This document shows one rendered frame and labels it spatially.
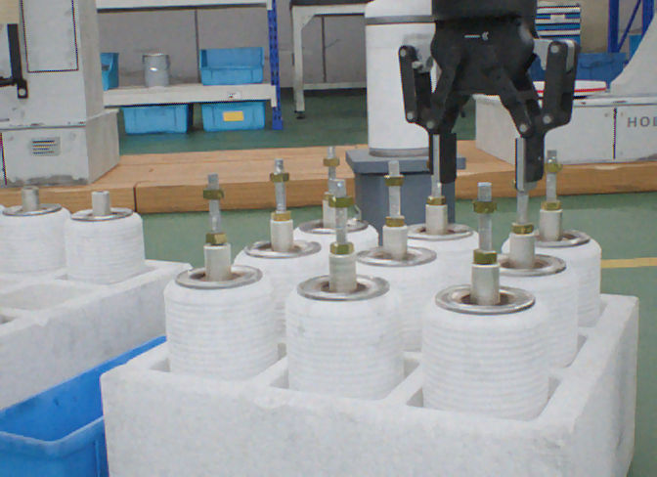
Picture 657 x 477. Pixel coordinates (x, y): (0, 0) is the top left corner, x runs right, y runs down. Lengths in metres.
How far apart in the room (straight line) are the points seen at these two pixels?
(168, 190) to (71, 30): 0.54
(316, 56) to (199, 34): 1.12
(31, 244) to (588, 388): 0.73
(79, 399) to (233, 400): 0.30
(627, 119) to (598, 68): 2.43
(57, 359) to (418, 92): 0.50
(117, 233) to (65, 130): 1.65
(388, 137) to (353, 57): 7.86
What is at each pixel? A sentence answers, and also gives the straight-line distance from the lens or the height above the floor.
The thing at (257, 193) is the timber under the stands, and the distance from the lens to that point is 2.65.
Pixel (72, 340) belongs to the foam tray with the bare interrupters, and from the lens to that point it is 1.04.
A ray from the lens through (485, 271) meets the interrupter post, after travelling 0.70.
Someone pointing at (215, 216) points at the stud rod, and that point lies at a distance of 0.79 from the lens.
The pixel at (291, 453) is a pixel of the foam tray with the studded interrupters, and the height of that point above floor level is 0.14.
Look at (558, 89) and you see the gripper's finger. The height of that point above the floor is 0.41.
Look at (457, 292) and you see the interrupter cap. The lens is 0.73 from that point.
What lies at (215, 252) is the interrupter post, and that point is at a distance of 0.79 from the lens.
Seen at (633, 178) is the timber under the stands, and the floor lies 0.04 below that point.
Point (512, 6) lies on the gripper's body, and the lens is 0.66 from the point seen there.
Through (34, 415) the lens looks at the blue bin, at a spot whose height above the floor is 0.10.
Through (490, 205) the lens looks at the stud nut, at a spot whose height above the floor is 0.33.
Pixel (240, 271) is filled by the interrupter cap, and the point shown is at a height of 0.25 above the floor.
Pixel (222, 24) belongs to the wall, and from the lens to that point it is 9.06.
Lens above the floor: 0.44
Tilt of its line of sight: 11 degrees down
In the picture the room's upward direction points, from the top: 2 degrees counter-clockwise
